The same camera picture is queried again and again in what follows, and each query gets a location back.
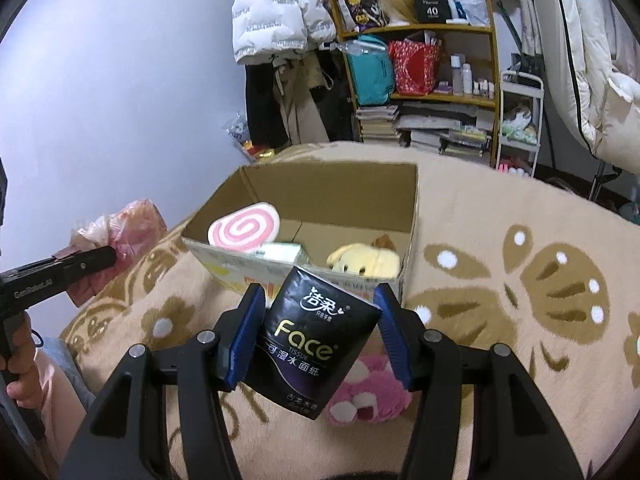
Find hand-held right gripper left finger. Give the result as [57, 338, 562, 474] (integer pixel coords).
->
[59, 283, 267, 480]

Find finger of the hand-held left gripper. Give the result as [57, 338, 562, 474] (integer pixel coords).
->
[49, 245, 119, 287]

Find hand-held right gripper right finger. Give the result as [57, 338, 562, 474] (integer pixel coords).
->
[374, 283, 587, 480]

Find pink plastic bag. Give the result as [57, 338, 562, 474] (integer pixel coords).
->
[67, 198, 169, 308]

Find black tissue pack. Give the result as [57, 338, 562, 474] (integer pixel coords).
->
[239, 264, 384, 421]

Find cardboard box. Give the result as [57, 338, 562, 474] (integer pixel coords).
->
[181, 162, 420, 307]

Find person's left hand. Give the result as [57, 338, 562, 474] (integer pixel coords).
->
[5, 312, 43, 407]

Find pink plush toy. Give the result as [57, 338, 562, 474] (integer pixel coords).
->
[322, 352, 414, 427]

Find yellow plush dog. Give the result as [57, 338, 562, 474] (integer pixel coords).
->
[326, 233, 402, 279]

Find white tissue pack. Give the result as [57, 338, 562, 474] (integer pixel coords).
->
[249, 241, 308, 267]

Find pink swirl plush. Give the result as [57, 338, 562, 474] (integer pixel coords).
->
[207, 202, 281, 254]

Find beige patterned blanket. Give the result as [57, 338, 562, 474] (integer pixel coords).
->
[59, 140, 640, 480]

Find bag of colourful snacks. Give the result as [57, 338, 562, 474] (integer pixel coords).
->
[222, 112, 279, 160]

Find stack of books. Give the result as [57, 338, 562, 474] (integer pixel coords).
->
[355, 101, 497, 162]

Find black hanging coat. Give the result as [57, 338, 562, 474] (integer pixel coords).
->
[244, 53, 359, 149]

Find beige hanging coat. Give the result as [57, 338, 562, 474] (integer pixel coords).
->
[272, 52, 335, 147]

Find white rolling cart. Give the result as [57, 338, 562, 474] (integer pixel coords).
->
[497, 68, 546, 177]

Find teal bag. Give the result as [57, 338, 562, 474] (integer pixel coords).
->
[344, 34, 398, 107]

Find white bottle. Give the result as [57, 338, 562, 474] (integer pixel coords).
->
[450, 54, 474, 96]

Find red patterned bag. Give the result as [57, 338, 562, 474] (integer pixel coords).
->
[388, 31, 444, 97]

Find wooden shelf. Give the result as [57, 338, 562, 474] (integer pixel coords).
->
[327, 0, 502, 167]

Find white puffer jacket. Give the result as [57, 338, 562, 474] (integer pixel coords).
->
[231, 0, 339, 67]

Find black box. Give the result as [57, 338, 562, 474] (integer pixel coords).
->
[412, 0, 454, 25]

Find black printed bag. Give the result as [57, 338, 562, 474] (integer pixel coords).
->
[333, 0, 392, 33]

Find blonde wig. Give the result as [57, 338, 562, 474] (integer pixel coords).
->
[374, 0, 419, 27]

